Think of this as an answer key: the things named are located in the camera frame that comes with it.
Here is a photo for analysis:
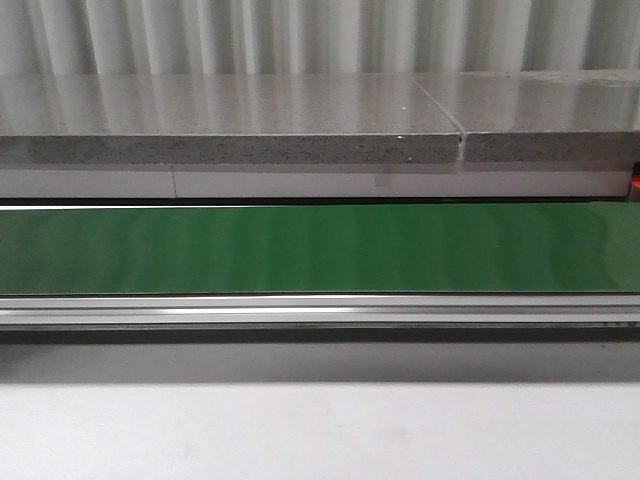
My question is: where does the grey stone slab left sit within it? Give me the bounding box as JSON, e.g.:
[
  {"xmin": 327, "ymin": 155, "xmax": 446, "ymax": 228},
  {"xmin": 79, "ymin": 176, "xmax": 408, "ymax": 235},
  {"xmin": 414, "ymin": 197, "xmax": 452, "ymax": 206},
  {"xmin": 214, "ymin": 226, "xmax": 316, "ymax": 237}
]
[{"xmin": 1, "ymin": 74, "xmax": 460, "ymax": 165}]

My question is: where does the red orange plate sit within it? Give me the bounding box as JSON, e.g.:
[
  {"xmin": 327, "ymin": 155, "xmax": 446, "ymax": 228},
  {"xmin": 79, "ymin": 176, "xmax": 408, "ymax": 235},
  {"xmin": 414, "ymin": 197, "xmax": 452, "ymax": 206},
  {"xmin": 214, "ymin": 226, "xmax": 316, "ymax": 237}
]
[{"xmin": 627, "ymin": 162, "xmax": 640, "ymax": 202}]

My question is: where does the white pleated curtain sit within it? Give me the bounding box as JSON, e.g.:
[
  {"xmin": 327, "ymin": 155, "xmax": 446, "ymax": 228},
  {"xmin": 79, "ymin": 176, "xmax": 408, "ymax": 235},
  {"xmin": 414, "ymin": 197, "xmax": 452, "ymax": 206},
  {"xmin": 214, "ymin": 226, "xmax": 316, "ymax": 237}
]
[{"xmin": 1, "ymin": 1, "xmax": 639, "ymax": 75}]

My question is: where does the grey stone slab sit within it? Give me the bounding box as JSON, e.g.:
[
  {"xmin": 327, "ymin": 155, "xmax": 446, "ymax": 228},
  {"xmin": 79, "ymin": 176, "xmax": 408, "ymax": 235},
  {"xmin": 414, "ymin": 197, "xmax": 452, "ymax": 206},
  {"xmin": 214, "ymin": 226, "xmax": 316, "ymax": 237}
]
[
  {"xmin": 414, "ymin": 71, "xmax": 639, "ymax": 170},
  {"xmin": 1, "ymin": 74, "xmax": 460, "ymax": 165}
]

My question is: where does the green conveyor belt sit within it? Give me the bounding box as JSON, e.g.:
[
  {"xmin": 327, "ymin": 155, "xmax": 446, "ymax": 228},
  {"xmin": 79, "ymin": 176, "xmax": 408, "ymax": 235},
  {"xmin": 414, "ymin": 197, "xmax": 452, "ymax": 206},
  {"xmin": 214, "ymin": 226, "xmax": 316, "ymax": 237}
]
[{"xmin": 1, "ymin": 202, "xmax": 639, "ymax": 295}]

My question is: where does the grey stone slab right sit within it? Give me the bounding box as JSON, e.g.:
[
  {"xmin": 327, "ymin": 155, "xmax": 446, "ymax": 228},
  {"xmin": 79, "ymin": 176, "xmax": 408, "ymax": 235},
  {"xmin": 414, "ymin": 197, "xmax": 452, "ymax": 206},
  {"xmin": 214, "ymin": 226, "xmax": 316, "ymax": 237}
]
[{"xmin": 414, "ymin": 71, "xmax": 639, "ymax": 170}]

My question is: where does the aluminium conveyor frame rail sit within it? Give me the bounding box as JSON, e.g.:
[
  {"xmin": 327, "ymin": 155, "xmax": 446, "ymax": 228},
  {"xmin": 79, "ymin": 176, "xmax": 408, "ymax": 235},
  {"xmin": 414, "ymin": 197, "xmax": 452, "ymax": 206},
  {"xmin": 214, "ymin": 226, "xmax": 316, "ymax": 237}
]
[{"xmin": 1, "ymin": 293, "xmax": 639, "ymax": 330}]

